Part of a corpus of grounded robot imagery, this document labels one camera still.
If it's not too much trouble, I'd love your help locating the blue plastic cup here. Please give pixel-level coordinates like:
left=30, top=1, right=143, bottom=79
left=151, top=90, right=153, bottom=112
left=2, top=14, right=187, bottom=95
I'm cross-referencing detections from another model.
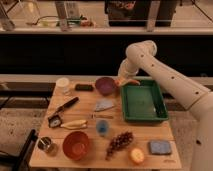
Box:
left=96, top=120, right=109, bottom=136

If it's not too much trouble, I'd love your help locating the yellow banana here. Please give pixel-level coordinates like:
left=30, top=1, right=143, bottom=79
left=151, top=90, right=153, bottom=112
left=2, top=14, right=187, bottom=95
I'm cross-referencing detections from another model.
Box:
left=61, top=120, right=87, bottom=130

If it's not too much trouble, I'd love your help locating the black handled knife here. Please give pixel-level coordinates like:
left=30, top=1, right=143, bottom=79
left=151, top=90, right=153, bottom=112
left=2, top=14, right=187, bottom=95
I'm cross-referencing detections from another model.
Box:
left=56, top=97, right=79, bottom=112

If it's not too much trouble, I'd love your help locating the metal cup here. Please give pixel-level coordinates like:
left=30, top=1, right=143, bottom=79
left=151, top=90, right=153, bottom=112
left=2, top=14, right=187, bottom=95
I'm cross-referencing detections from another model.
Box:
left=37, top=137, right=54, bottom=153

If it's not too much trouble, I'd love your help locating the purple bowl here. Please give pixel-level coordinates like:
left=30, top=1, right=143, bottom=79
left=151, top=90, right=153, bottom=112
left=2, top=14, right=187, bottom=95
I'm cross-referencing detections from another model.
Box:
left=95, top=77, right=117, bottom=96

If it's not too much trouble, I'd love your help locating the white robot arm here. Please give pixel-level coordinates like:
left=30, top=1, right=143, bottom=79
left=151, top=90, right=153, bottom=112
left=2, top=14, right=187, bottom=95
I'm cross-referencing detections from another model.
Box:
left=117, top=40, right=213, bottom=171

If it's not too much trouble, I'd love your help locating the black rectangular block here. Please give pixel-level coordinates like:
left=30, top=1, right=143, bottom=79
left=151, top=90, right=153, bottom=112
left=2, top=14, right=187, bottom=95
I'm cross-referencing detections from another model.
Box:
left=75, top=84, right=94, bottom=91

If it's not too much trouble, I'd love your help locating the red-brown bowl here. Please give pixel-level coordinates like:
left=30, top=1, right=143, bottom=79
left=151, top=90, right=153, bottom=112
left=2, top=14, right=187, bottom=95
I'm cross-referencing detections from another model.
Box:
left=62, top=131, right=90, bottom=161

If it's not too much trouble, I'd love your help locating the grey folded cloth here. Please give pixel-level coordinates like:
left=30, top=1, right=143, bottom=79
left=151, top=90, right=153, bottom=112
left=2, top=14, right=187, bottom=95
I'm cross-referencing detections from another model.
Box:
left=94, top=99, right=114, bottom=112

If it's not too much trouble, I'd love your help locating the blue sponge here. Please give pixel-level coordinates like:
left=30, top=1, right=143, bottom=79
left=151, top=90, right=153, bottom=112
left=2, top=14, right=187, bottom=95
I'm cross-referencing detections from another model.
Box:
left=149, top=140, right=172, bottom=155

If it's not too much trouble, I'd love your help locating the white lidded jar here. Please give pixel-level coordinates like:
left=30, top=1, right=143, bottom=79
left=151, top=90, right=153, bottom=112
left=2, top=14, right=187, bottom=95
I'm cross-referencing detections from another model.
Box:
left=56, top=77, right=70, bottom=94

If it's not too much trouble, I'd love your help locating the black chair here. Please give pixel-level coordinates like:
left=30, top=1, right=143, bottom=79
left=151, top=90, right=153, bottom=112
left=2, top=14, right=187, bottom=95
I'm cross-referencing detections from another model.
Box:
left=0, top=129, right=38, bottom=171

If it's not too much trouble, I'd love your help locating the purple grape bunch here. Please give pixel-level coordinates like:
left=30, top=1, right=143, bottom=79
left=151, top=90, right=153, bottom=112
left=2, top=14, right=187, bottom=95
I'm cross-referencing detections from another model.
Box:
left=105, top=132, right=133, bottom=160

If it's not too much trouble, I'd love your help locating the green plastic tray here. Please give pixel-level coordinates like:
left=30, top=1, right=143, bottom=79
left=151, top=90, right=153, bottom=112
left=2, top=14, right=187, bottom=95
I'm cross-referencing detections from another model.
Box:
left=121, top=80, right=168, bottom=122

